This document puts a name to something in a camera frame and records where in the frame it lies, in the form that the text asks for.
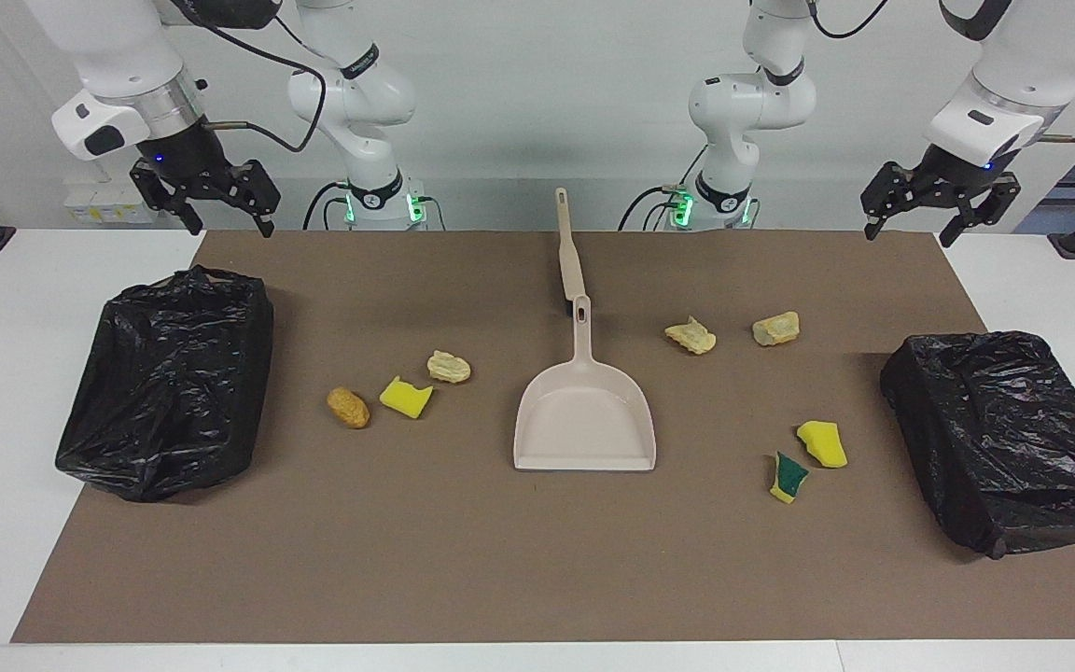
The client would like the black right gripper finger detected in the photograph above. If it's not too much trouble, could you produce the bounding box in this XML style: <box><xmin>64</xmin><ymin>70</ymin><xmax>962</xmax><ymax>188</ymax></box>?
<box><xmin>131</xmin><ymin>160</ymin><xmax>205</xmax><ymax>237</ymax></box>
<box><xmin>230</xmin><ymin>160</ymin><xmax>280</xmax><ymax>239</ymax></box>

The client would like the beige hand brush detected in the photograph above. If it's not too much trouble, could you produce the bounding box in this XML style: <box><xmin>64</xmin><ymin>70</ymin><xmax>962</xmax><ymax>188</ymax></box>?
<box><xmin>553</xmin><ymin>187</ymin><xmax>591</xmax><ymax>315</ymax></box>

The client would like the notched yellow sponge piece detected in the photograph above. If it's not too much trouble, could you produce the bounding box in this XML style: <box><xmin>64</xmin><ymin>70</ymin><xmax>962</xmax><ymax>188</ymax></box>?
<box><xmin>379</xmin><ymin>375</ymin><xmax>434</xmax><ymax>419</ymax></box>

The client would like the pale trash piece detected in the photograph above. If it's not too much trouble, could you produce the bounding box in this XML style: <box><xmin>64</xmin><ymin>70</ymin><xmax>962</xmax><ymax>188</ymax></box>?
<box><xmin>426</xmin><ymin>350</ymin><xmax>472</xmax><ymax>384</ymax></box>
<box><xmin>664</xmin><ymin>315</ymin><xmax>718</xmax><ymax>356</ymax></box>
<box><xmin>751</xmin><ymin>311</ymin><xmax>802</xmax><ymax>347</ymax></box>

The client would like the brown table mat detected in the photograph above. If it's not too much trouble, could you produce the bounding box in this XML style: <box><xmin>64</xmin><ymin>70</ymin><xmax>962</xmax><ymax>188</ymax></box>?
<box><xmin>10</xmin><ymin>231</ymin><xmax>1075</xmax><ymax>644</ymax></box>

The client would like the green and yellow sponge piece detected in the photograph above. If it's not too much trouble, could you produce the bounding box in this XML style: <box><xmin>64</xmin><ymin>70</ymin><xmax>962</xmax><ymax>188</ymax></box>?
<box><xmin>769</xmin><ymin>452</ymin><xmax>810</xmax><ymax>505</ymax></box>

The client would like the plain yellow sponge piece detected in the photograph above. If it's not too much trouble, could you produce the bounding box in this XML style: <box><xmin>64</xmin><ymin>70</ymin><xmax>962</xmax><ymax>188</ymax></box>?
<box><xmin>796</xmin><ymin>420</ymin><xmax>848</xmax><ymax>469</ymax></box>

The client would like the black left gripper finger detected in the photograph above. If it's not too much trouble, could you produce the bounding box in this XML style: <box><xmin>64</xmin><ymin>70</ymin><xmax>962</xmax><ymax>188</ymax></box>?
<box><xmin>940</xmin><ymin>176</ymin><xmax>1023</xmax><ymax>249</ymax></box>
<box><xmin>860</xmin><ymin>161</ymin><xmax>922</xmax><ymax>243</ymax></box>

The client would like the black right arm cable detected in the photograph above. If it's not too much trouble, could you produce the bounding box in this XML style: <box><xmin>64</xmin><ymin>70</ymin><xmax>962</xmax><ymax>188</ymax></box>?
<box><xmin>178</xmin><ymin>9</ymin><xmax>328</xmax><ymax>155</ymax></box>

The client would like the white power strip box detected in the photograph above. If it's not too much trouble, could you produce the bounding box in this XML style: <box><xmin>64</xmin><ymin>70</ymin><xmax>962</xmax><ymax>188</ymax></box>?
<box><xmin>64</xmin><ymin>180</ymin><xmax>154</xmax><ymax>225</ymax></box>

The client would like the brown nugget shaped trash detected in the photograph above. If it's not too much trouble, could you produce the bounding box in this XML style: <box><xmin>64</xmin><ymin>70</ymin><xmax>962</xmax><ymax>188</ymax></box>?
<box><xmin>327</xmin><ymin>387</ymin><xmax>371</xmax><ymax>429</ymax></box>

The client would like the black bag lined bin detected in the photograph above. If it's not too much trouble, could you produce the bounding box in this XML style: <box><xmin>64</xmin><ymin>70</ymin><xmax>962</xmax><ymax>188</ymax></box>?
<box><xmin>879</xmin><ymin>330</ymin><xmax>1075</xmax><ymax>560</ymax></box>
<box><xmin>55</xmin><ymin>265</ymin><xmax>275</xmax><ymax>503</ymax></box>

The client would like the beige plastic dustpan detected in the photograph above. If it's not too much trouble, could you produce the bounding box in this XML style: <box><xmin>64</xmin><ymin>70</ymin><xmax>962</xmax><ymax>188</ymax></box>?
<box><xmin>512</xmin><ymin>295</ymin><xmax>657</xmax><ymax>472</ymax></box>

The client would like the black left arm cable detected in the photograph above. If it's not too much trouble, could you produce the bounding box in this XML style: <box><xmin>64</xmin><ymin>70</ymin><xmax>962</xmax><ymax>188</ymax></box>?
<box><xmin>803</xmin><ymin>0</ymin><xmax>1075</xmax><ymax>143</ymax></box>

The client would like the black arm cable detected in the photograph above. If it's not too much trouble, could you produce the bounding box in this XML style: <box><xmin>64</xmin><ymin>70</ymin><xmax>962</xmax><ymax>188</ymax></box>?
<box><xmin>178</xmin><ymin>9</ymin><xmax>328</xmax><ymax>155</ymax></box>
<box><xmin>803</xmin><ymin>0</ymin><xmax>1075</xmax><ymax>143</ymax></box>

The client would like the black base cable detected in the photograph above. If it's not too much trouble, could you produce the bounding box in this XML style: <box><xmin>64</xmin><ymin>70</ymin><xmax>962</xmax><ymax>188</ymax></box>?
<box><xmin>302</xmin><ymin>180</ymin><xmax>352</xmax><ymax>231</ymax></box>
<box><xmin>619</xmin><ymin>185</ymin><xmax>688</xmax><ymax>231</ymax></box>

